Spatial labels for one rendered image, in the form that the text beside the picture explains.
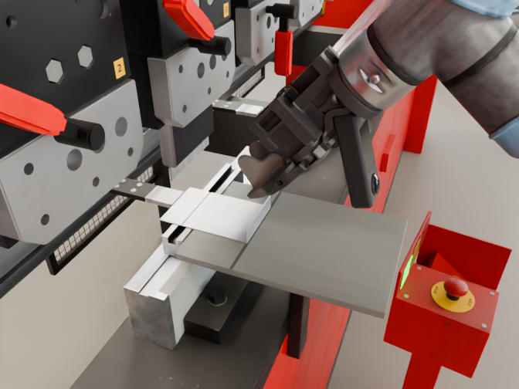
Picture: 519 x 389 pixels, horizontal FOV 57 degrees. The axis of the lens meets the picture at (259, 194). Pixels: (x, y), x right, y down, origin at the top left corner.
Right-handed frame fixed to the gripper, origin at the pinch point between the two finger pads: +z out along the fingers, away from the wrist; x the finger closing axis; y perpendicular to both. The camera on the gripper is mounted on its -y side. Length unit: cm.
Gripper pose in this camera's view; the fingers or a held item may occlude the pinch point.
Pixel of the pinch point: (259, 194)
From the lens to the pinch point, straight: 62.2
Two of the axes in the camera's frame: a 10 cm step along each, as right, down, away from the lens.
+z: -6.0, 5.0, 6.3
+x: -3.8, 5.2, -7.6
